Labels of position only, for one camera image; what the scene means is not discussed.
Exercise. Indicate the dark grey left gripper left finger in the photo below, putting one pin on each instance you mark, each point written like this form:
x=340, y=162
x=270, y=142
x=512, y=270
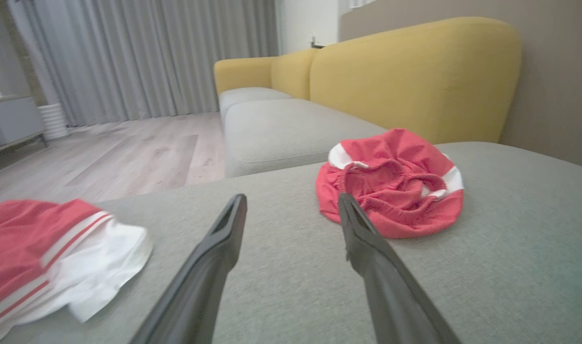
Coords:
x=200, y=282

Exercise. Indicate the red garment with white stripes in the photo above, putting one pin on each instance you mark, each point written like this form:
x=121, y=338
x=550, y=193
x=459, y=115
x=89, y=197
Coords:
x=28, y=248

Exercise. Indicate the red shorts with white band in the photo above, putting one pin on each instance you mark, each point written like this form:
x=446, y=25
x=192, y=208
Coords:
x=391, y=210

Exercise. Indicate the grey low cabinet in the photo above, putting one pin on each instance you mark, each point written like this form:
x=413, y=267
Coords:
x=11, y=119

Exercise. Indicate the yellow and grey sofa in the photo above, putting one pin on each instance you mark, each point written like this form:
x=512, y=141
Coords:
x=281, y=129

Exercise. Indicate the grey pleated curtain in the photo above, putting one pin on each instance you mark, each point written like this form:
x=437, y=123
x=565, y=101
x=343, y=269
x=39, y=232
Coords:
x=128, y=57

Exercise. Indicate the white ribbed cylinder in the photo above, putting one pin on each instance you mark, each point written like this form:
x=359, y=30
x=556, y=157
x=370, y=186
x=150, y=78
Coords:
x=53, y=122

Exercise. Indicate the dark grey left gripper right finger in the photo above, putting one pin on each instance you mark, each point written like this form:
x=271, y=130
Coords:
x=391, y=296

